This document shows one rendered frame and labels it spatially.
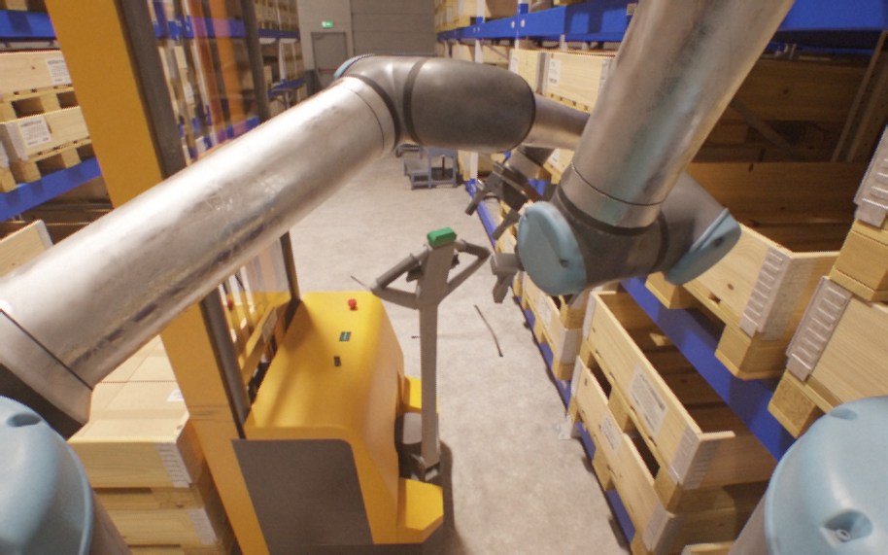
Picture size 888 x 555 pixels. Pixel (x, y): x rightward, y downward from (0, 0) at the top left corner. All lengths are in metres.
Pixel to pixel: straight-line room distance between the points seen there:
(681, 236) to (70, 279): 0.53
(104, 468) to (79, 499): 1.54
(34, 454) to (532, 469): 2.29
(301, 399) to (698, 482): 1.23
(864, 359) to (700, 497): 0.77
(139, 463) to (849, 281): 1.88
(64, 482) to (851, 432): 0.37
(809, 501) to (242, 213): 0.45
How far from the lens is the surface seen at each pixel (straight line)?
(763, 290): 1.21
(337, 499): 1.68
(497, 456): 2.47
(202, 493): 1.83
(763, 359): 1.30
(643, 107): 0.34
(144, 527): 2.05
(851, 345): 1.08
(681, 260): 0.49
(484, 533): 2.22
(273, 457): 1.55
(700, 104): 0.34
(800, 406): 1.18
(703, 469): 1.55
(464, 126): 0.59
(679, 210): 0.49
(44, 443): 0.28
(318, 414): 1.45
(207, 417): 1.57
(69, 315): 0.43
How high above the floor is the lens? 1.90
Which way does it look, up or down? 29 degrees down
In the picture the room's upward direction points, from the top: 1 degrees clockwise
